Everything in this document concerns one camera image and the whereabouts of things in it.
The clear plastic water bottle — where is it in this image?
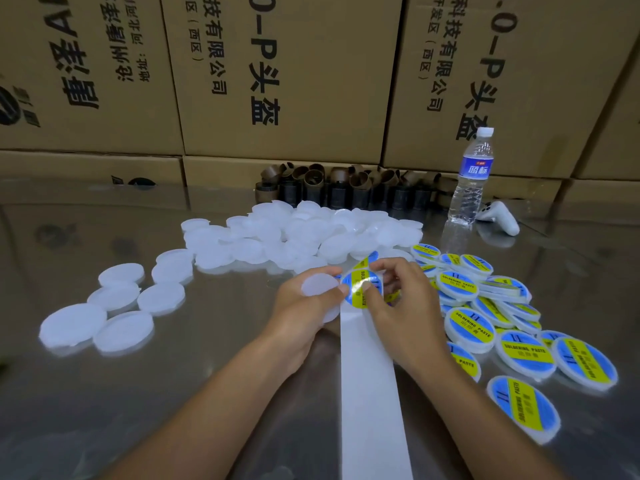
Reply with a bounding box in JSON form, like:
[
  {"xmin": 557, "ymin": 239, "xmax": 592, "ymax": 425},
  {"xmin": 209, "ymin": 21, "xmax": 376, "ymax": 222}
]
[{"xmin": 447, "ymin": 127, "xmax": 495, "ymax": 228}]

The person's left forearm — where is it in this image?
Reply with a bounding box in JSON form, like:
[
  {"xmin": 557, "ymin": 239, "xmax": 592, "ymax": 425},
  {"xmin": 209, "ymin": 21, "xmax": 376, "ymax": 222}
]
[{"xmin": 100, "ymin": 339, "xmax": 296, "ymax": 480}]

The white handheld controller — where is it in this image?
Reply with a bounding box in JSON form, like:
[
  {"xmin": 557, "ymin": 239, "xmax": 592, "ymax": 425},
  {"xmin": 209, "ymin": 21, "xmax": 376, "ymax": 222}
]
[{"xmin": 476, "ymin": 199, "xmax": 521, "ymax": 237}]

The person's right forearm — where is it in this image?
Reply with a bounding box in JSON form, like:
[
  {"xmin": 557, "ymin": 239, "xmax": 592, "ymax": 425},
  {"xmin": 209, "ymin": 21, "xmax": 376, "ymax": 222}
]
[{"xmin": 430, "ymin": 355, "xmax": 566, "ymax": 480}]

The person's right hand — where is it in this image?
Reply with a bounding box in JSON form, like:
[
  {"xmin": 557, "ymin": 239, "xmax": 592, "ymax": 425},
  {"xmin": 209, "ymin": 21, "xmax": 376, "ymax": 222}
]
[{"xmin": 360, "ymin": 257, "xmax": 469, "ymax": 384}]

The stack of brown cardboard boxes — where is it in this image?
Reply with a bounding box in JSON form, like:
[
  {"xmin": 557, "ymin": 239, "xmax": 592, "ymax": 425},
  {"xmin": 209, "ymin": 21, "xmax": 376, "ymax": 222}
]
[{"xmin": 0, "ymin": 0, "xmax": 640, "ymax": 204}]

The sticker roll with backing strip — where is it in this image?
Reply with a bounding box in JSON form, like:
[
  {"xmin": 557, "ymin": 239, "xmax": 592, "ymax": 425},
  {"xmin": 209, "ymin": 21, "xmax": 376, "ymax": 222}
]
[{"xmin": 338, "ymin": 257, "xmax": 414, "ymax": 480}]

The pile of white plastic lids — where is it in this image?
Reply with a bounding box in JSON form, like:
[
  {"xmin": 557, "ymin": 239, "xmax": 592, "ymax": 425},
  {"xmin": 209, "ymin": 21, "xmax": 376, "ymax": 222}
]
[{"xmin": 39, "ymin": 201, "xmax": 426, "ymax": 356}]

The row of dark cardboard tubes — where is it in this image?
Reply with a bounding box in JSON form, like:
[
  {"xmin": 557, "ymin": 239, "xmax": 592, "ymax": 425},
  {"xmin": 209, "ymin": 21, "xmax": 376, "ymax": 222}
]
[{"xmin": 255, "ymin": 163, "xmax": 456, "ymax": 211}]

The person's left hand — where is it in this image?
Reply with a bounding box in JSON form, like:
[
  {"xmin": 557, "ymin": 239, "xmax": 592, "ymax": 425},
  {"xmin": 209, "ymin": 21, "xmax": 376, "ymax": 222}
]
[{"xmin": 262, "ymin": 267, "xmax": 353, "ymax": 381}]

